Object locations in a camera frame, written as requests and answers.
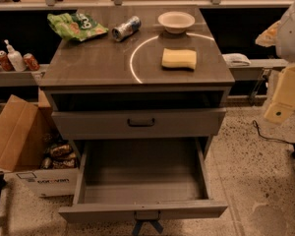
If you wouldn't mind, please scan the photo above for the yellow sponge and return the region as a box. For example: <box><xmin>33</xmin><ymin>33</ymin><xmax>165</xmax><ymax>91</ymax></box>
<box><xmin>161</xmin><ymin>48</ymin><xmax>197</xmax><ymax>70</ymax></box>

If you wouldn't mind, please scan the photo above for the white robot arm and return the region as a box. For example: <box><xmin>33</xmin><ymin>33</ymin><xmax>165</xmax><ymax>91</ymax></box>
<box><xmin>255</xmin><ymin>1</ymin><xmax>295</xmax><ymax>124</ymax></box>

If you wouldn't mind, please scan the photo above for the grey drawer cabinet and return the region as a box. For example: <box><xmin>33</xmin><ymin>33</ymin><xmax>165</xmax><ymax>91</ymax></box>
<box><xmin>40</xmin><ymin>6</ymin><xmax>234</xmax><ymax>150</ymax></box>

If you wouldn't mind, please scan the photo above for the open grey drawer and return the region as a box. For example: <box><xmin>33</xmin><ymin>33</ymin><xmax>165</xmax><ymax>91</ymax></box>
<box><xmin>59</xmin><ymin>138</ymin><xmax>227</xmax><ymax>223</ymax></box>

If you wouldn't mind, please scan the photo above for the folded white cloth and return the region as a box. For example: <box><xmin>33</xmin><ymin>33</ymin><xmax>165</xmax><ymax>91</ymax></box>
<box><xmin>222</xmin><ymin>53</ymin><xmax>251</xmax><ymax>67</ymax></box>

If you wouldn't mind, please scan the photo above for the white paper bowl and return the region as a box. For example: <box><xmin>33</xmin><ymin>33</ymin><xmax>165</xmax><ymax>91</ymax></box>
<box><xmin>158</xmin><ymin>11</ymin><xmax>195</xmax><ymax>34</ymax></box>

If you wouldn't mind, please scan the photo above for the silver blue soda can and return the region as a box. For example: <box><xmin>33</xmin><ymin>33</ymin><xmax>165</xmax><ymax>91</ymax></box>
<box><xmin>112</xmin><ymin>16</ymin><xmax>142</xmax><ymax>41</ymax></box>

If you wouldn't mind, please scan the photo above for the green chip bag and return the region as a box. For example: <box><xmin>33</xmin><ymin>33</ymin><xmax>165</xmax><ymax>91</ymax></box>
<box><xmin>47</xmin><ymin>13</ymin><xmax>108</xmax><ymax>42</ymax></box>

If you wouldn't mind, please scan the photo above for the red soda can right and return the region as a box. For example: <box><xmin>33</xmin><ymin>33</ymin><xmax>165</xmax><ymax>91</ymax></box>
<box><xmin>24</xmin><ymin>53</ymin><xmax>40</xmax><ymax>71</ymax></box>

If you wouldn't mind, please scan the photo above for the red soda can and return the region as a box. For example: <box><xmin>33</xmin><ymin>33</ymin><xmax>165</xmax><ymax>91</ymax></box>
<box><xmin>0</xmin><ymin>50</ymin><xmax>13</xmax><ymax>72</ymax></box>
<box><xmin>24</xmin><ymin>53</ymin><xmax>40</xmax><ymax>71</ymax></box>

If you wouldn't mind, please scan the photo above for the cardboard box with snacks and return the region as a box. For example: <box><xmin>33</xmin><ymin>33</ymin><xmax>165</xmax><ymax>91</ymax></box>
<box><xmin>0</xmin><ymin>94</ymin><xmax>78</xmax><ymax>197</ymax></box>

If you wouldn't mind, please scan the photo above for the white pump bottle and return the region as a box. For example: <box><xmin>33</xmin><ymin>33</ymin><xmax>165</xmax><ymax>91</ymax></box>
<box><xmin>4</xmin><ymin>39</ymin><xmax>27</xmax><ymax>72</ymax></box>

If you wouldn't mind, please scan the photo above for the red soda can left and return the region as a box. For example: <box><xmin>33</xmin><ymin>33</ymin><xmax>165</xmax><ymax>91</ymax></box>
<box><xmin>0</xmin><ymin>50</ymin><xmax>13</xmax><ymax>72</ymax></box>

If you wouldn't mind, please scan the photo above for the black cable on floor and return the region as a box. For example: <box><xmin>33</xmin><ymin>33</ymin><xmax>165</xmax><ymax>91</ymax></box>
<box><xmin>251</xmin><ymin>119</ymin><xmax>295</xmax><ymax>147</ymax></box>

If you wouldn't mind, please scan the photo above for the closed drawer with black handle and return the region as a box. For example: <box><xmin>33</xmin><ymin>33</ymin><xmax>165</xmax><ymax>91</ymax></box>
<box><xmin>52</xmin><ymin>108</ymin><xmax>226</xmax><ymax>140</ymax></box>

